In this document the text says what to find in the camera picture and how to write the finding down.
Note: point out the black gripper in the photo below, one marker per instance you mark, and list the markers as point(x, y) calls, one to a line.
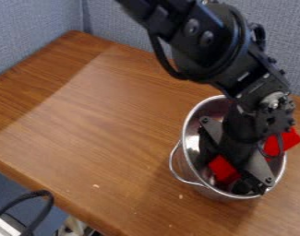
point(243, 155)

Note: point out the red rectangular block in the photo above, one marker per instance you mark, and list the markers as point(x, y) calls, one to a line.
point(227, 174)

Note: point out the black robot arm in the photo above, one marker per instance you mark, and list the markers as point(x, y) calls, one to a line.
point(205, 44)

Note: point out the stainless steel pot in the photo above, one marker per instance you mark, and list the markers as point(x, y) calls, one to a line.
point(182, 156)

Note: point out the white object under table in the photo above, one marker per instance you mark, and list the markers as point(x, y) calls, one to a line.
point(74, 227)

